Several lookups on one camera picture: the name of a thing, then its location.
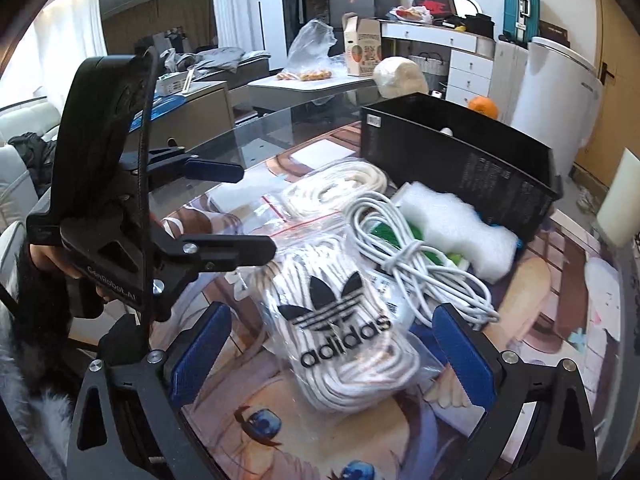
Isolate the grey low cabinet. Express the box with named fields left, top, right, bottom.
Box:
left=127, top=80, right=236, bottom=161

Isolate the person's left forearm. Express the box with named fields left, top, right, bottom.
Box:
left=0, top=255, right=76, bottom=480

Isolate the dark brown box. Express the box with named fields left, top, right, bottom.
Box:
left=537, top=20, right=571, bottom=46

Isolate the orange fruit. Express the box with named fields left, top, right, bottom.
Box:
left=466, top=96, right=501, bottom=120

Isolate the wicker basket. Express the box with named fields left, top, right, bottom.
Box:
left=410, top=52, right=446, bottom=76

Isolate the white cylindrical appliance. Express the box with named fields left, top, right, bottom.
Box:
left=510, top=36, right=603, bottom=161

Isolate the white cable bundle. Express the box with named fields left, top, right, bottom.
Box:
left=345, top=195, right=501, bottom=331

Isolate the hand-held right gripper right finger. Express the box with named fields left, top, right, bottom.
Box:
left=431, top=302, right=598, bottom=480

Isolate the white desk with drawers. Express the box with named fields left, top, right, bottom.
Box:
left=377, top=19, right=496, bottom=106

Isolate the person's left hand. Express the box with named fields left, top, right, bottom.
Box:
left=27, top=242, right=78, bottom=282

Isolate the printed cardboard carton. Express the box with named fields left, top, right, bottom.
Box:
left=341, top=12, right=383, bottom=77

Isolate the wooden door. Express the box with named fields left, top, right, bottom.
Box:
left=575, top=0, right=640, bottom=186

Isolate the white packet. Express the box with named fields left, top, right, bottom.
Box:
left=207, top=180, right=286, bottom=218

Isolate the grey clothes pile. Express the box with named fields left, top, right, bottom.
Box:
left=165, top=45, right=271, bottom=81

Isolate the bagged white rope black logo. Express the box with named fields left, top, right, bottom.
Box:
left=227, top=212, right=443, bottom=413

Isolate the plastic bag of snacks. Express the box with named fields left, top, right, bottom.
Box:
left=387, top=6, right=433, bottom=23

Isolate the white side table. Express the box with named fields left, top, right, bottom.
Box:
left=247, top=67, right=381, bottom=111

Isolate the white bubble wrap bundle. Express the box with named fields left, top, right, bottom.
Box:
left=392, top=182, right=518, bottom=283

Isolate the red and black bag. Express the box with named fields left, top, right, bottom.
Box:
left=412, top=0, right=458, bottom=18

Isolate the white sofa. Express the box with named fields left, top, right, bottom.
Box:
left=0, top=100, right=61, bottom=211

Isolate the white curtain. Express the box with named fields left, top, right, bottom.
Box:
left=210, top=0, right=283, bottom=71

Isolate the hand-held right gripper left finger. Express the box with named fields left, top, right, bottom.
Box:
left=67, top=302, right=233, bottom=480

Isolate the teal suitcase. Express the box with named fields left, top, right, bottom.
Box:
left=502, top=0, right=543, bottom=43

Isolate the white paper sheet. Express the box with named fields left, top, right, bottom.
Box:
left=292, top=140, right=357, bottom=167

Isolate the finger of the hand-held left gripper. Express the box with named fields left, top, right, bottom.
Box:
left=120, top=146, right=246, bottom=184
left=150, top=215, right=277, bottom=281

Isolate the black cardboard box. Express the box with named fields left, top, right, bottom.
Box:
left=360, top=92, right=563, bottom=243

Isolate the clear plastic bag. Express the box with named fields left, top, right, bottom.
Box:
left=277, top=19, right=337, bottom=82

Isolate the white crumpled bag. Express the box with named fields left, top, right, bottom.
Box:
left=373, top=57, right=426, bottom=98

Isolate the black jacket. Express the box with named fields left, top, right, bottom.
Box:
left=7, top=132, right=58, bottom=196

